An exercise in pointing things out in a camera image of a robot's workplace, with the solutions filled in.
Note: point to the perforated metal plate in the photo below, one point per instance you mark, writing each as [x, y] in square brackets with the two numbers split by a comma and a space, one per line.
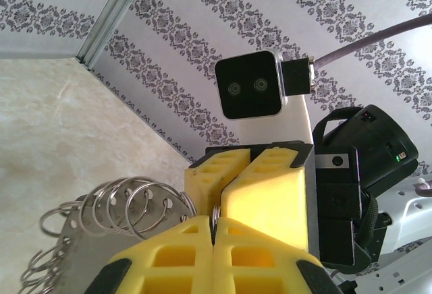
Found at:
[101, 260]

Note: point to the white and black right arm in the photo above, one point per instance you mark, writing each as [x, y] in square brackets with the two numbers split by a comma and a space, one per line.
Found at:
[405, 267]

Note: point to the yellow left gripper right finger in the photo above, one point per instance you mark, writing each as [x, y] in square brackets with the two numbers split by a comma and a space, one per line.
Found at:
[256, 267]

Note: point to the silver split keyring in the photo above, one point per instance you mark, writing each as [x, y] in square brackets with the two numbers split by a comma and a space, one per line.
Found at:
[81, 208]
[127, 211]
[216, 211]
[94, 206]
[42, 221]
[108, 206]

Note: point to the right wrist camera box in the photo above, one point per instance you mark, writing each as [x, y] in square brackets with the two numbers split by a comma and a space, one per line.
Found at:
[249, 85]

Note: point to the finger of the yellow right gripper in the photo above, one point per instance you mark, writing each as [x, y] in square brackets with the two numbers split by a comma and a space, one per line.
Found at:
[206, 176]
[266, 199]

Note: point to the aluminium frame post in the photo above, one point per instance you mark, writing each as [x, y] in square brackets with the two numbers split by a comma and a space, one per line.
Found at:
[111, 14]

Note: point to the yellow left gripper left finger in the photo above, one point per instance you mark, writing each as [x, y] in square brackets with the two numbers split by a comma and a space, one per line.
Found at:
[175, 267]

